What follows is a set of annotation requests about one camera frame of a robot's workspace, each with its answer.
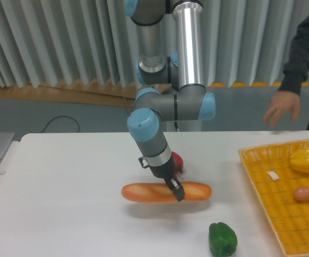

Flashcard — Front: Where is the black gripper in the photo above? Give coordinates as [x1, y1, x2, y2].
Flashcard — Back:
[138, 156, 184, 202]

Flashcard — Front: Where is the baguette bread loaf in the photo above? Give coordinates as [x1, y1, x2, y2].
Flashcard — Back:
[121, 182, 212, 203]

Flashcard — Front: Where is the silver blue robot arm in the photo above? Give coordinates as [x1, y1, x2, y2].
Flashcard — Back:
[124, 1, 215, 201]

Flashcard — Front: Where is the dark grey sleeve forearm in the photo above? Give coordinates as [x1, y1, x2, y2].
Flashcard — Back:
[277, 0, 309, 131]

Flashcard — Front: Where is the yellow woven basket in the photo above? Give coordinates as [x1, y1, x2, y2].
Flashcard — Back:
[238, 139, 309, 256]

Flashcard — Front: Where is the person's bare hand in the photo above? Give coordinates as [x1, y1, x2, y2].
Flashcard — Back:
[264, 91, 300, 127]

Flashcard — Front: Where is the red bell pepper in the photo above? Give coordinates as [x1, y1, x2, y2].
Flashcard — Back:
[172, 152, 184, 175]

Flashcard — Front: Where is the green bell pepper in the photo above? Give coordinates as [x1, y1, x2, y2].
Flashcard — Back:
[208, 222, 238, 256]

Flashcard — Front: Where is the white paper tag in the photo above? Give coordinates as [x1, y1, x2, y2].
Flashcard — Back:
[267, 171, 280, 181]

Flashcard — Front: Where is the brown cardboard sheet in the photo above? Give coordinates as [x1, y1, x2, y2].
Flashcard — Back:
[0, 79, 139, 112]

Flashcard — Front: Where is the brown egg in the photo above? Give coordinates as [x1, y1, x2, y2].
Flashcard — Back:
[293, 186, 309, 202]

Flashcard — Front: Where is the yellow bell pepper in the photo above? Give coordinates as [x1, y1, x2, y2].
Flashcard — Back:
[290, 147, 309, 173]

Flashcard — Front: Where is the grey pleated curtain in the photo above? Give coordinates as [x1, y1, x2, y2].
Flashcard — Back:
[0, 1, 309, 87]

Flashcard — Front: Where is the black floor cable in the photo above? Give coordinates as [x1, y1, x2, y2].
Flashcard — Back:
[38, 115, 80, 133]

